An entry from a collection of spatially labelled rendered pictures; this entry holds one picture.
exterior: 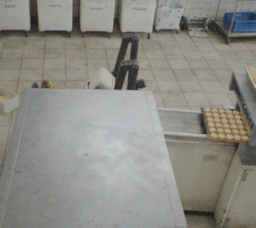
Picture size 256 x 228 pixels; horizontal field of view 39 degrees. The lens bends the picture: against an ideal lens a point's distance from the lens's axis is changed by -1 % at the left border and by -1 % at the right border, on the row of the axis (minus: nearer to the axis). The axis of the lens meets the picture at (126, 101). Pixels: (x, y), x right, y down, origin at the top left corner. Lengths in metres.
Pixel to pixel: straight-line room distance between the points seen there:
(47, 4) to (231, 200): 3.96
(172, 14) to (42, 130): 5.21
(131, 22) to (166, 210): 5.07
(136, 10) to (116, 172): 4.90
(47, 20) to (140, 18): 1.44
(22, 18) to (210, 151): 3.89
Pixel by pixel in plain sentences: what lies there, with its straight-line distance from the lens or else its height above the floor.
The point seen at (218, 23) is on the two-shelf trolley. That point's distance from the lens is 6.67.
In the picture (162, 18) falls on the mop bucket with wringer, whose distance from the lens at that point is 6.22.
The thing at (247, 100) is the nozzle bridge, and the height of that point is 1.18.
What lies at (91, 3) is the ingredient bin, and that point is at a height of 0.59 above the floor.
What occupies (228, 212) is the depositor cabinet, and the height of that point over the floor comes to 0.31.
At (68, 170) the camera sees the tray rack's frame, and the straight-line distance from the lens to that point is 1.06.
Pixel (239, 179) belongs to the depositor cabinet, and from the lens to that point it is 2.79.
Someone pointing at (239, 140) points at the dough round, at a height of 0.90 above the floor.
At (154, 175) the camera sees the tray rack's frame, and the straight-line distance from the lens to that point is 1.07.
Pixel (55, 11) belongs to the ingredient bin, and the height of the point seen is 0.44.
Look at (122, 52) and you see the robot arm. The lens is 2.88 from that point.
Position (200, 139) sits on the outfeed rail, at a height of 0.88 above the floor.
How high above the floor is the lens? 2.58
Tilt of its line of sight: 35 degrees down
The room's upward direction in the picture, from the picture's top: 6 degrees clockwise
